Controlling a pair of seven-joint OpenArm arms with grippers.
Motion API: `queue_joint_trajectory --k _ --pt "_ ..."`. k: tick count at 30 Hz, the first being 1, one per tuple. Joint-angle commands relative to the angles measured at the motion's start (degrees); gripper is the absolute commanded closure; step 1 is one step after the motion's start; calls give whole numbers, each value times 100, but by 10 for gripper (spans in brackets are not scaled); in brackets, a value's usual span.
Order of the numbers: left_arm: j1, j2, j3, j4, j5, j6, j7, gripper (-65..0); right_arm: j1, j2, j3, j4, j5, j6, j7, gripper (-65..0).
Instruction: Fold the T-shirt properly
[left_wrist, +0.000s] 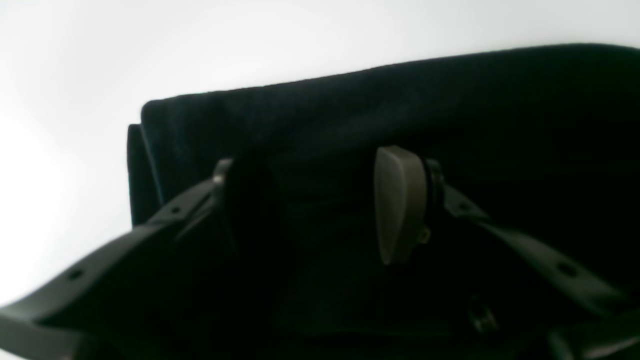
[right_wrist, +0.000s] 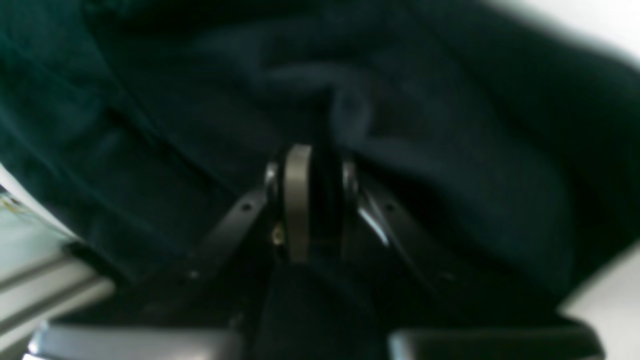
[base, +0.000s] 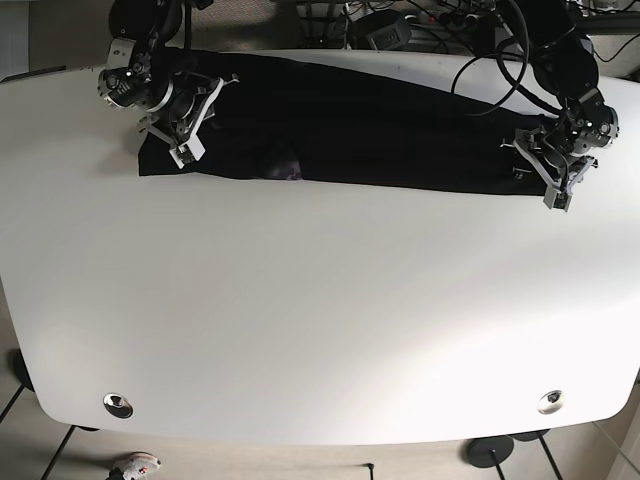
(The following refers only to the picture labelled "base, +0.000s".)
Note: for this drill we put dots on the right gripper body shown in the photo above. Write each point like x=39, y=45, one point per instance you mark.
x=187, y=104

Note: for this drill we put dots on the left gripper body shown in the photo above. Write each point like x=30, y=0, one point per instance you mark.
x=561, y=163

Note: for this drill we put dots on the black graphic print T-shirt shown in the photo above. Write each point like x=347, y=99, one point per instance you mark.
x=290, y=120

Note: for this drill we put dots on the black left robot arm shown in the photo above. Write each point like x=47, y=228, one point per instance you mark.
x=555, y=49

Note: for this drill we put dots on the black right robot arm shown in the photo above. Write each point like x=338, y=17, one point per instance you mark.
x=150, y=66

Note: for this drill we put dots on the grey multi-socket box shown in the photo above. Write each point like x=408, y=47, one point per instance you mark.
x=386, y=30

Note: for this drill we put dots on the right silver table grommet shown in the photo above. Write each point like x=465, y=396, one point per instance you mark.
x=551, y=402

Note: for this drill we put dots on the silver table grommet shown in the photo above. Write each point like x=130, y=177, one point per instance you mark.
x=117, y=406
x=551, y=402

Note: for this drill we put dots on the black round stand base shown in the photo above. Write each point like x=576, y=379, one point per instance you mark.
x=488, y=452

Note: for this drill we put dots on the left silver table grommet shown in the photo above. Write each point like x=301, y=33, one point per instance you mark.
x=117, y=406

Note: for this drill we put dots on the white sneaker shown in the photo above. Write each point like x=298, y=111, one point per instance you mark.
x=134, y=467

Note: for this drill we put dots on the left black table leg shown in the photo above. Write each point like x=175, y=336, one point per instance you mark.
x=58, y=453

